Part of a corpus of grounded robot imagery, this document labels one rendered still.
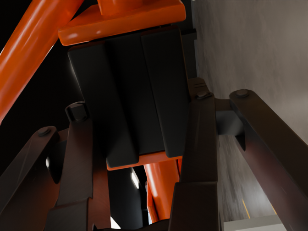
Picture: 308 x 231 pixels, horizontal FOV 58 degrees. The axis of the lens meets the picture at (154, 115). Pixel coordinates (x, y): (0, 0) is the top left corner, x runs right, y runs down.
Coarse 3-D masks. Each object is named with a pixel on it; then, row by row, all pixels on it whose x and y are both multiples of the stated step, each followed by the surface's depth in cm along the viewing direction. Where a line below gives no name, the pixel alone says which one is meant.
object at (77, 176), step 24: (72, 120) 14; (72, 144) 12; (96, 144) 13; (72, 168) 11; (96, 168) 11; (72, 192) 9; (96, 192) 10; (48, 216) 8; (72, 216) 8; (96, 216) 9
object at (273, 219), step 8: (264, 216) 292; (272, 216) 290; (224, 224) 293; (232, 224) 291; (240, 224) 289; (248, 224) 287; (256, 224) 286; (264, 224) 284; (272, 224) 282; (280, 224) 281
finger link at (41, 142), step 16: (48, 128) 14; (32, 144) 13; (48, 144) 13; (16, 160) 12; (32, 160) 12; (0, 176) 11; (16, 176) 11; (32, 176) 11; (48, 176) 12; (0, 192) 10; (16, 192) 10; (32, 192) 11; (48, 192) 12; (0, 208) 9; (16, 208) 10; (32, 208) 11; (48, 208) 12; (0, 224) 9; (16, 224) 10; (32, 224) 11
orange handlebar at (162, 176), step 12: (108, 0) 13; (120, 0) 13; (132, 0) 13; (108, 12) 13; (120, 12) 13; (144, 168) 19; (156, 168) 18; (168, 168) 18; (180, 168) 22; (156, 180) 18; (168, 180) 18; (156, 192) 19; (168, 192) 19; (156, 204) 20; (168, 204) 19; (156, 216) 20; (168, 216) 20
